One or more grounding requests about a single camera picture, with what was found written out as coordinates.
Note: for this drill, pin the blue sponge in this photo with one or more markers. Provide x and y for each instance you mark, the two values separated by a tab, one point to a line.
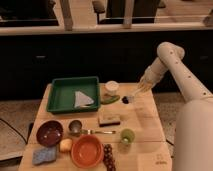
44	155

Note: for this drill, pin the green plastic tray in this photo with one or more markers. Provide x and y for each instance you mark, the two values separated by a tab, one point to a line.
62	94

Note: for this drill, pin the metal fork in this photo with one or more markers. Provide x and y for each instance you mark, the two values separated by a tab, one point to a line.
97	132

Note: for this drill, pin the dish brush with black handle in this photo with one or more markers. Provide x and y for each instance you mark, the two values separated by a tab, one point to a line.
129	98

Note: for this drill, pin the small metal cup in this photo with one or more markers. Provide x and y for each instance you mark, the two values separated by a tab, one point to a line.
75	127

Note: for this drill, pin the dark grape bunch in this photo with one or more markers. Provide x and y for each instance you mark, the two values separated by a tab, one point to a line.
108	160

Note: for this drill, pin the white small cup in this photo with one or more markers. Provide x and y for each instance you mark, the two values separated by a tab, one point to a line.
111	87

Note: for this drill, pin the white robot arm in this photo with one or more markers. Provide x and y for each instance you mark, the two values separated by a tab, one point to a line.
193	139

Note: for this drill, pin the wooden block brush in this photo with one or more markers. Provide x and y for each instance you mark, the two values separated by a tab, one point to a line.
109	119

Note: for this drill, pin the green transparent cup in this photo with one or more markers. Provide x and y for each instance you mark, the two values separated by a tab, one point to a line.
127	136

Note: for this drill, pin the yellow lemon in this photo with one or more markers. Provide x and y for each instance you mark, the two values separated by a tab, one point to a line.
65	145

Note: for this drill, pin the dark purple bowl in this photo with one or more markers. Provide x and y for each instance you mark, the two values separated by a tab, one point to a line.
50	133

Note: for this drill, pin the white folded cloth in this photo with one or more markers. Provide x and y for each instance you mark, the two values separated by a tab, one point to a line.
81	99

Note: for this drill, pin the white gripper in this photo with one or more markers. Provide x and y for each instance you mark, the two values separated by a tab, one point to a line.
153	75

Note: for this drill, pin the orange bowl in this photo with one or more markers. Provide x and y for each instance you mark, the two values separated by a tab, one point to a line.
87	151

